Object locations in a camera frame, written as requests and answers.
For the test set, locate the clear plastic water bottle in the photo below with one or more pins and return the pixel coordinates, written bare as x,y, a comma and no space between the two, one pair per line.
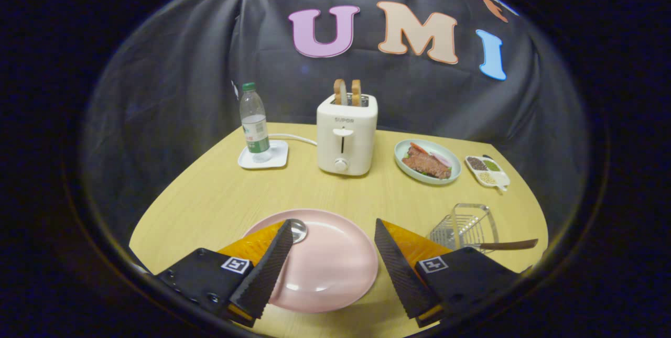
255,128

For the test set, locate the pile of yellow beans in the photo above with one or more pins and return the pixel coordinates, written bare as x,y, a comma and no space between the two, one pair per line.
487,178

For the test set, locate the toast bread slice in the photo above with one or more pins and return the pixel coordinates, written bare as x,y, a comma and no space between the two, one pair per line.
356,93
339,91

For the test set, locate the white divided condiment dish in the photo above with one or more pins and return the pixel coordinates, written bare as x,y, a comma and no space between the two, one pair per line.
500,178

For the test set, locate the pink round plate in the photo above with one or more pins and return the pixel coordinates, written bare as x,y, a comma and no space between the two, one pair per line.
330,264

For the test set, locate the white square coaster tray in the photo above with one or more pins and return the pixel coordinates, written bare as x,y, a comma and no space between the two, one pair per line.
278,157

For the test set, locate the red tomato slice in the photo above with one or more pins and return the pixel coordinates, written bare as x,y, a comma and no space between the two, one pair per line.
418,148

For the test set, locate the cream white toaster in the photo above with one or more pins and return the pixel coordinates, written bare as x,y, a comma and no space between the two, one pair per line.
359,144

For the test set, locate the pile of dark beans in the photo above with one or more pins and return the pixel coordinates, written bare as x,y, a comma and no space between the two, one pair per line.
476,163

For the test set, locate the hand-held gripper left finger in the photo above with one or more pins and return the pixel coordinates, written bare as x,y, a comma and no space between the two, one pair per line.
267,270

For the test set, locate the brown steak piece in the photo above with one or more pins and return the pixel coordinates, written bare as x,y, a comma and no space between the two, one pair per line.
427,165

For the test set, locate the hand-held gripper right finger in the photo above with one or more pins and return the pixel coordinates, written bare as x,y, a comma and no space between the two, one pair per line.
398,270

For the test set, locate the pink onion slice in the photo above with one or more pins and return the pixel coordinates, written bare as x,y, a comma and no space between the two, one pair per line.
442,159

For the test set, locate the pile of green beans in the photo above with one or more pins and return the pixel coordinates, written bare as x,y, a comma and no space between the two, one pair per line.
491,165

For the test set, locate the pale green plate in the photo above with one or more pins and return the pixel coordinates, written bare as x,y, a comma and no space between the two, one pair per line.
403,167

